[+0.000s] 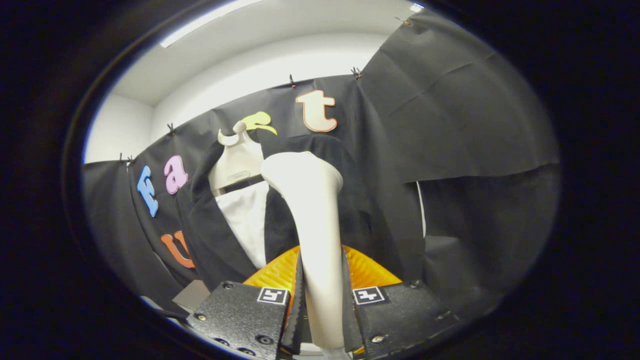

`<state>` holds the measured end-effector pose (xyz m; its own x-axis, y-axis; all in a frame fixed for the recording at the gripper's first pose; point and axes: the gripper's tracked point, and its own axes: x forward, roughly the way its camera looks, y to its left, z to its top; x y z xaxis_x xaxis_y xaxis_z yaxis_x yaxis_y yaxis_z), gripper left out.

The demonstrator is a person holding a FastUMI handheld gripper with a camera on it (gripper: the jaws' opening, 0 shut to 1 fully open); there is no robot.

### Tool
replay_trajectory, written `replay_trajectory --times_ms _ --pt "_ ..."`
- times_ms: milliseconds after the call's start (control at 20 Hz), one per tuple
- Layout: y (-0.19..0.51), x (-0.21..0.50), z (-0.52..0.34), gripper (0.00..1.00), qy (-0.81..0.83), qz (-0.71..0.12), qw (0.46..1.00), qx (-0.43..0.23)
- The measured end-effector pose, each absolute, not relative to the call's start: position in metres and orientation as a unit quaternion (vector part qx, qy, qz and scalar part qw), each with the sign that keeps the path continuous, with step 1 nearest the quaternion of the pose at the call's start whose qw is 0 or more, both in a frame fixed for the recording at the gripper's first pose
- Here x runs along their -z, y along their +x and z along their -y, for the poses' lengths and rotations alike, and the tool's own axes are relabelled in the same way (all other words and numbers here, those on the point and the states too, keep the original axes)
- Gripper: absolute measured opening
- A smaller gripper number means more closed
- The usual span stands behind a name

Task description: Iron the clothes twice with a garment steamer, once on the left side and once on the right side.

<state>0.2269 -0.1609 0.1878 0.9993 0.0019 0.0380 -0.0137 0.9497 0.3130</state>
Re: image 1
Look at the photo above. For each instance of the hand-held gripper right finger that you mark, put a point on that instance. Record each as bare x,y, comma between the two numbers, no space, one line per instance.
400,315

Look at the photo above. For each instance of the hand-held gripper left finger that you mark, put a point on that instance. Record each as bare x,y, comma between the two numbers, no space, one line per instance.
240,317

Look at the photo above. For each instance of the black blazer jacket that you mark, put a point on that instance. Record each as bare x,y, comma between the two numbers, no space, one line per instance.
370,210

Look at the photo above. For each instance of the grey cabinet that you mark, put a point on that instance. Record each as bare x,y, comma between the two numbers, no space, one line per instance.
192,296

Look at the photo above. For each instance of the white mannequin torso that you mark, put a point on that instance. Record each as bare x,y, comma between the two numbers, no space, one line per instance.
235,160

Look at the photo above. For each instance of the black backdrop cloth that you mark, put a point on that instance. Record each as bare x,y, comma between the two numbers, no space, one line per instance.
450,110

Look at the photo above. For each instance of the row of small black clips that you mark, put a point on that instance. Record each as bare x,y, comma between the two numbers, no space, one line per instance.
356,73

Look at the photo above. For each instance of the small ceiling light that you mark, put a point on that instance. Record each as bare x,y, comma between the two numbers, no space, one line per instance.
416,7

